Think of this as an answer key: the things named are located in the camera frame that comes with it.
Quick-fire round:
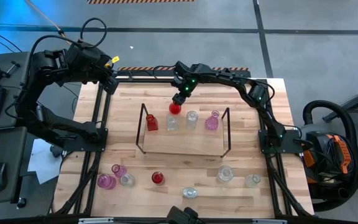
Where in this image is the pink ribbed bottle vase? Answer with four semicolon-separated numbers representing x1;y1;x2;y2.
204;110;220;131

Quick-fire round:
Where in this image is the yellow extension cable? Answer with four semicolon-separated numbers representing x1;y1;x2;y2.
25;0;73;44

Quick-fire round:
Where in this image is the grey desk panel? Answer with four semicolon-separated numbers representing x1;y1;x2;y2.
0;51;32;131
0;126;28;206

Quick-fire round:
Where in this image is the wide clear diamond-cut vase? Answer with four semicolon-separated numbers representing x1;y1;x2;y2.
216;165;234;184

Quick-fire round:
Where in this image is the clear round glass vase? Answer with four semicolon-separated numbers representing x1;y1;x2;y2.
119;173;136;188

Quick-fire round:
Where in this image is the red ribbed bottle vase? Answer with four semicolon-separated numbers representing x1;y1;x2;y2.
145;113;159;132

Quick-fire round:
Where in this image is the small clear glass vase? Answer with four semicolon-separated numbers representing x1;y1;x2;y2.
244;173;262;189

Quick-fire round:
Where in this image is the black and orange machine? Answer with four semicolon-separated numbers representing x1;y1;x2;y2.
301;130;354;194

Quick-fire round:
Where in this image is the red round-bellied glass vase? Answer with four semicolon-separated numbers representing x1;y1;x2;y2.
168;101;182;115

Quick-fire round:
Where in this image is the black aluminium table frame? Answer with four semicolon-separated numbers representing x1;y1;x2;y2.
51;76;315;224

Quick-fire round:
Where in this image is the tall clear glass vase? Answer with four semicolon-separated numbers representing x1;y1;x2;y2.
185;110;199;131

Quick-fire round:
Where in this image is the pink ribbed round vase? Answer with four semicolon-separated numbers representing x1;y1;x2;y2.
96;174;117;190

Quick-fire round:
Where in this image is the wooden shelf black metal frame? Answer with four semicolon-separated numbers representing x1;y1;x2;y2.
135;103;231;159

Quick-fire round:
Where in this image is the small pink glass vase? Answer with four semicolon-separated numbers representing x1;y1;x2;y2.
111;164;127;179

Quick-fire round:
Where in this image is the wide clear ribbed glass vase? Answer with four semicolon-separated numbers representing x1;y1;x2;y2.
181;186;199;200

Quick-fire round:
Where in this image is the black corrugated hose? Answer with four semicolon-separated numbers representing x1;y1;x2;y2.
301;99;358;213

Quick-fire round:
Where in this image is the hazard striped black floor mat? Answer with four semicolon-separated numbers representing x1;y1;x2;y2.
117;66;251;78

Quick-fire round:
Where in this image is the silver metal bracket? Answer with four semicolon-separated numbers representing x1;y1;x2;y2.
78;217;114;224
252;219;288;224

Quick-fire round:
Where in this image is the clear diamond-cut square vase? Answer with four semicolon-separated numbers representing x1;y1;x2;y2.
166;114;180;131

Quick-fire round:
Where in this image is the white paper sheet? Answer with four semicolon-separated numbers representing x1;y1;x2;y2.
26;138;63;185

